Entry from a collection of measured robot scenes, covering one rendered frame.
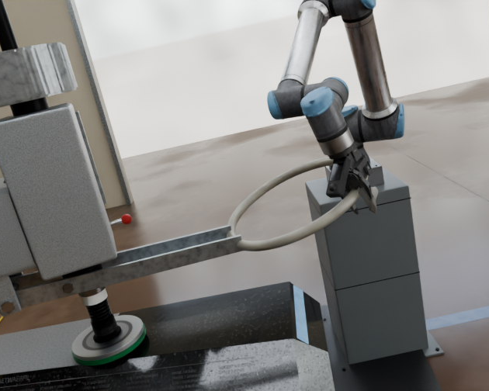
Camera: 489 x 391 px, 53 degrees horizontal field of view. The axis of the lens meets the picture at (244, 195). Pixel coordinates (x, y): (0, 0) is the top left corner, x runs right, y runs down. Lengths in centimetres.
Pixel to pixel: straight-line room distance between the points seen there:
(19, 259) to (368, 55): 140
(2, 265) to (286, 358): 77
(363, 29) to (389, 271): 108
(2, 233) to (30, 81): 38
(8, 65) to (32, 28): 511
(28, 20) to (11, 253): 519
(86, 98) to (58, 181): 497
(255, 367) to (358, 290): 107
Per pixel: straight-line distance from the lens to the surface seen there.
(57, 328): 184
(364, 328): 247
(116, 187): 638
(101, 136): 628
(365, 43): 197
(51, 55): 132
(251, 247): 142
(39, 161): 130
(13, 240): 136
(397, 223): 228
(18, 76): 129
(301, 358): 138
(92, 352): 152
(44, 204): 132
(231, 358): 140
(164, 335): 155
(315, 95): 133
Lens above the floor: 156
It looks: 17 degrees down
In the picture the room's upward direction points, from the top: 13 degrees counter-clockwise
